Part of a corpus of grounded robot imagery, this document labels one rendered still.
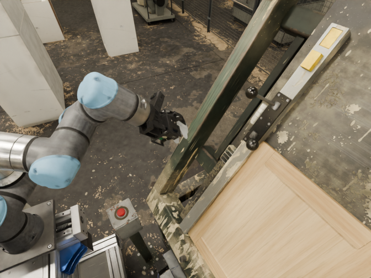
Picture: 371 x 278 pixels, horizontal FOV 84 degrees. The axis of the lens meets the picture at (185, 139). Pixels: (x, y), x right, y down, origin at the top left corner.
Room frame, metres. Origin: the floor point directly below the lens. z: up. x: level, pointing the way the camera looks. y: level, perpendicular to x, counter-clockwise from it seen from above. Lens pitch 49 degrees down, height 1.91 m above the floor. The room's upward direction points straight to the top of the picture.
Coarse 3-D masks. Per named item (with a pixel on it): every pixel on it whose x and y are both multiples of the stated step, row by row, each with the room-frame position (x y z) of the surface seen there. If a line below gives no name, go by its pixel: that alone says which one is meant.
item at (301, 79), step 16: (320, 48) 0.58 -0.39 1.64; (336, 48) 0.57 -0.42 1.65; (320, 64) 0.55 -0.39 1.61; (304, 80) 0.54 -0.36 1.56; (288, 96) 0.53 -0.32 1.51; (272, 128) 0.49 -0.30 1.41; (240, 144) 0.49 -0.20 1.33; (240, 160) 0.44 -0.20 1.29; (224, 176) 0.42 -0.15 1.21; (208, 192) 0.40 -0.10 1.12; (192, 208) 0.37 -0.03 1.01; (192, 224) 0.32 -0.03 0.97
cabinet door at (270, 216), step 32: (256, 160) 0.43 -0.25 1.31; (224, 192) 0.39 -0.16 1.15; (256, 192) 0.34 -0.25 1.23; (288, 192) 0.31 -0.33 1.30; (320, 192) 0.28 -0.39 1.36; (224, 224) 0.29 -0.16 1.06; (256, 224) 0.26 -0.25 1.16; (288, 224) 0.23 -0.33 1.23; (320, 224) 0.21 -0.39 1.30; (352, 224) 0.19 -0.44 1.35; (224, 256) 0.19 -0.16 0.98; (256, 256) 0.17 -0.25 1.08; (288, 256) 0.15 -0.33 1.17; (320, 256) 0.14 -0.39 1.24; (352, 256) 0.13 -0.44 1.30
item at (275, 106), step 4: (248, 88) 0.52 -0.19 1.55; (252, 88) 0.52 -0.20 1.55; (256, 88) 0.52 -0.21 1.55; (248, 92) 0.51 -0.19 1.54; (252, 92) 0.51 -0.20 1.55; (256, 92) 0.51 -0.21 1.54; (248, 96) 0.51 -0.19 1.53; (252, 96) 0.50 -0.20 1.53; (256, 96) 0.51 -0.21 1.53; (260, 96) 0.52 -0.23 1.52; (264, 100) 0.51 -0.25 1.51; (268, 100) 0.52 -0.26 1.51; (272, 104) 0.51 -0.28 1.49; (276, 104) 0.51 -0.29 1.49; (280, 104) 0.51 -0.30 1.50; (272, 108) 0.51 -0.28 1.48; (276, 108) 0.51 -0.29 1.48
